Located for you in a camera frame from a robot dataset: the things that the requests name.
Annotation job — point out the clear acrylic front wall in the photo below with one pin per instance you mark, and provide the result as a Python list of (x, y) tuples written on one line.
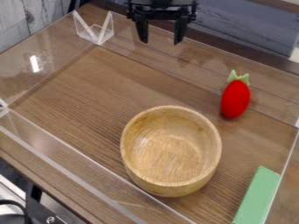
[(88, 188)]

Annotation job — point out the black table clamp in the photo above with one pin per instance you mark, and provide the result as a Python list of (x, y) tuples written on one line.
[(38, 214)]

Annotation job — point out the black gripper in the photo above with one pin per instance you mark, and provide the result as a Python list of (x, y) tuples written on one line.
[(174, 10)]

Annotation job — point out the green tape strip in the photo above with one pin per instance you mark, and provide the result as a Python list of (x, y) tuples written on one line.
[(256, 200)]

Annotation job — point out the wooden bowl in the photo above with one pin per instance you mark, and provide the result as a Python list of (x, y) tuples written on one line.
[(170, 149)]

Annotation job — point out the red plush strawberry toy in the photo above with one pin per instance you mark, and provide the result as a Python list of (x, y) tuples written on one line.
[(236, 95)]

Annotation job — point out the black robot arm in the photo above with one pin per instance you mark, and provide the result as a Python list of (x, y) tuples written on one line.
[(178, 11)]

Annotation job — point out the clear acrylic corner bracket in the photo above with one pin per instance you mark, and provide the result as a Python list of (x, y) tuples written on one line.
[(97, 34)]

